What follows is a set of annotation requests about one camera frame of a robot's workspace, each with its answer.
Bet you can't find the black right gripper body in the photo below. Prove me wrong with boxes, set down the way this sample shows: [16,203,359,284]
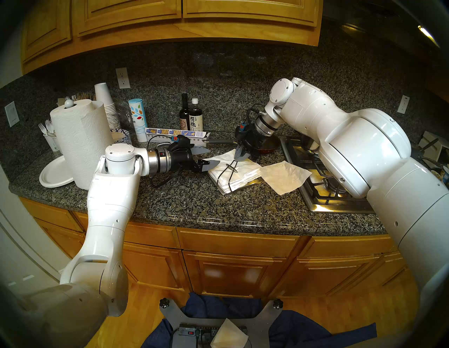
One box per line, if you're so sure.
[239,132,267,158]

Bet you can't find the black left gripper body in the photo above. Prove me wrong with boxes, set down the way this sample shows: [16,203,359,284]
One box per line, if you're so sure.
[172,147,207,174]

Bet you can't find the metal wire napkin holder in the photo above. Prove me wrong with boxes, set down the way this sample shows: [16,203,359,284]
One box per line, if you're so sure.
[216,160,263,195]

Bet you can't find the single white napkin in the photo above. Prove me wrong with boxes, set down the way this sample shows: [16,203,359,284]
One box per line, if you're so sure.
[260,161,313,196]

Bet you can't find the white napkin stack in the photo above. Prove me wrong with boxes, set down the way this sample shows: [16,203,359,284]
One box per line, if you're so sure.
[203,150,262,194]

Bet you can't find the dark frying pan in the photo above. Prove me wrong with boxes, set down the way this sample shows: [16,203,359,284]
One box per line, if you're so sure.
[203,135,281,155]

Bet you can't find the soy sauce bottle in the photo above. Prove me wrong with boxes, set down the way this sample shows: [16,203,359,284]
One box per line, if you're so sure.
[188,98,203,132]

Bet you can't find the long white blue wrap box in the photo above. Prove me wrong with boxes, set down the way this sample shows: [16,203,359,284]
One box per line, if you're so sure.
[146,128,210,147]

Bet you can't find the dark glass wine bottle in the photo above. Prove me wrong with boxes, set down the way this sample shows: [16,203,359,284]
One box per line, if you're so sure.
[179,93,190,131]

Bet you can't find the leaf print cylindrical canister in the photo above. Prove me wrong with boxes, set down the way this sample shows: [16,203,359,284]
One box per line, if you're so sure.
[128,99,148,142]

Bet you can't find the blue patterned paper bowl stack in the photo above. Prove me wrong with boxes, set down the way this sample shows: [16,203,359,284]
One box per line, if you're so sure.
[112,128,133,145]

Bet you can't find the stainless gas cooktop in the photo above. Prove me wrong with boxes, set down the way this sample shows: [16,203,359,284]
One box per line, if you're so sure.
[281,136,376,214]

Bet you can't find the white paper cup stack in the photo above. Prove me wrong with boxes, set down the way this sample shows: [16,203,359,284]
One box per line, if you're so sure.
[94,83,121,131]

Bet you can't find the white paper towel roll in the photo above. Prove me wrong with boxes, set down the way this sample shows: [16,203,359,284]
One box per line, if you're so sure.
[50,99,114,190]

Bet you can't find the wooden lower cabinets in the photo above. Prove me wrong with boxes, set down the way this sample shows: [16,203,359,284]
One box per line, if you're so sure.
[19,196,421,299]

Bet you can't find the wooden cabinets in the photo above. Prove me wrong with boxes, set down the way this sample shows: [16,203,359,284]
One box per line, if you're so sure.
[20,0,324,75]
[19,196,421,299]

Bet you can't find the white paper plate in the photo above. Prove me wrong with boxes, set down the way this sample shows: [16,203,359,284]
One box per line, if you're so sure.
[39,155,76,188]

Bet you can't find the wooden upper cabinets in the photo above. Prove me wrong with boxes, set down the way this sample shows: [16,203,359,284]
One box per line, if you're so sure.
[20,0,324,75]

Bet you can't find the white tissue sheet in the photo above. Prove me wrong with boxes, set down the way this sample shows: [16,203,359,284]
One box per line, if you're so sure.
[210,319,249,348]

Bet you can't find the grey power box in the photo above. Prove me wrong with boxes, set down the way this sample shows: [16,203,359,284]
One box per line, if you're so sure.
[172,326,199,348]

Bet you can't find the dark range hood with light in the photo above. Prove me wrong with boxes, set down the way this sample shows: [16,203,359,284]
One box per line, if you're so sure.
[323,0,449,71]

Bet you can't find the white rectangular board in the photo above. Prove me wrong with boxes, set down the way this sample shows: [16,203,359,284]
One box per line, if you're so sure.
[419,131,449,160]

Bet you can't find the white door panel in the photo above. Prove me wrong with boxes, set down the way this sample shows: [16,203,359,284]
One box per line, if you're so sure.
[0,165,63,299]

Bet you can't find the dark blue cloth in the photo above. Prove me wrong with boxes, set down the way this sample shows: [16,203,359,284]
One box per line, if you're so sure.
[140,292,377,348]

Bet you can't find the patterned ceramic spoon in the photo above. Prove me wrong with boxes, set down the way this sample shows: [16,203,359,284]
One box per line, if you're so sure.
[431,170,449,197]

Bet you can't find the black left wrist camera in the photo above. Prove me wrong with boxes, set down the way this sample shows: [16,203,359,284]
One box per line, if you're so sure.
[170,134,193,149]

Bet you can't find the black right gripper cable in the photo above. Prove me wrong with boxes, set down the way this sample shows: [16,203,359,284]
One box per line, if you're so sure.
[246,107,262,132]

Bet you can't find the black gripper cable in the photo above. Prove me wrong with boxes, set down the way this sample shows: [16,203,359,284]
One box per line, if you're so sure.
[147,134,185,189]
[246,107,262,132]

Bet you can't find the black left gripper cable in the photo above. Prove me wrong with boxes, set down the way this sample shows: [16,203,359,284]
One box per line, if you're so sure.
[147,134,185,189]

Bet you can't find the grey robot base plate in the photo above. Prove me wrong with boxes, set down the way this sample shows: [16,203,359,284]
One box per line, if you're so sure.
[160,298,284,348]

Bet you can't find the white light switch plate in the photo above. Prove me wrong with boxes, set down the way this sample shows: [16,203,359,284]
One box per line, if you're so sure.
[5,101,20,128]

